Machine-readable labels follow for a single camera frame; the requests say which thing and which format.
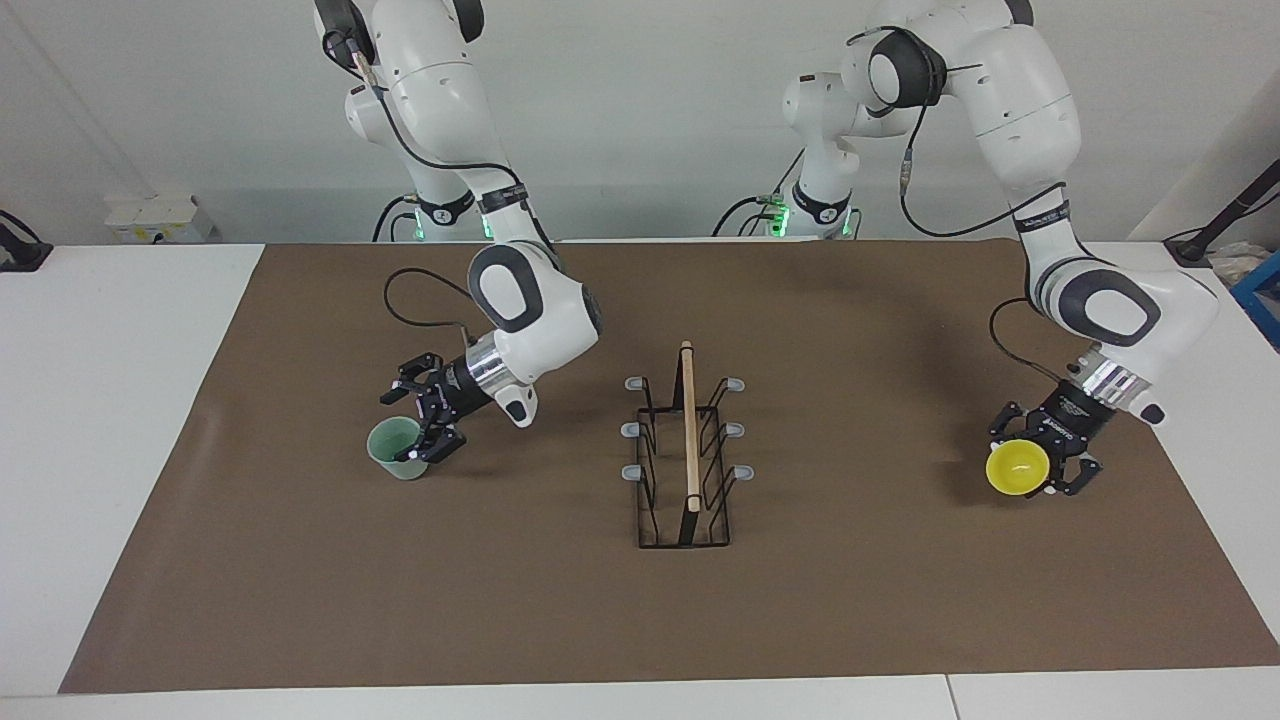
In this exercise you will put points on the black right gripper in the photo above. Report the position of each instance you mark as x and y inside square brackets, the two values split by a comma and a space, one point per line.
[458, 390]

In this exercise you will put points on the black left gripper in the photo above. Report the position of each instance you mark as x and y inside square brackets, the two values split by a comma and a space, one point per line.
[1070, 420]

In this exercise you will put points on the yellow plastic cup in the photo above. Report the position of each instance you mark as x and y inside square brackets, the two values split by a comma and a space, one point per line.
[1018, 468]

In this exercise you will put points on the pale green plastic cup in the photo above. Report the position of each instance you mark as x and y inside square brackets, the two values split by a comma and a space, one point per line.
[392, 455]

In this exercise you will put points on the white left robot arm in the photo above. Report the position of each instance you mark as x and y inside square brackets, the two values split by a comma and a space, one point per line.
[1030, 110]

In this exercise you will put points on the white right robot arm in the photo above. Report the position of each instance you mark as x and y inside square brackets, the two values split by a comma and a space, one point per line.
[440, 100]

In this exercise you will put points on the brown table mat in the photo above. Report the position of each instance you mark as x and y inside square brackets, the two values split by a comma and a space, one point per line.
[400, 580]

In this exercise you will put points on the blue crate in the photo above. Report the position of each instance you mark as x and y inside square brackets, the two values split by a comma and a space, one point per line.
[1262, 310]

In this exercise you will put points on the crumpled white plastic bag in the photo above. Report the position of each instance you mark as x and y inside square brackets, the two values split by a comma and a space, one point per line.
[1240, 262]

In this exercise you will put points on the black stand pole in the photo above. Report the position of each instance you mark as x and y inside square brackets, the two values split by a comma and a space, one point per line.
[1225, 215]

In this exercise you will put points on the white power strip box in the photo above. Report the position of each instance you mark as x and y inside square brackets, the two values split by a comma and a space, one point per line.
[160, 220]

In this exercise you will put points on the black clamp mount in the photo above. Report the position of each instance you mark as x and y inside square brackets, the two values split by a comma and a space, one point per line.
[20, 250]

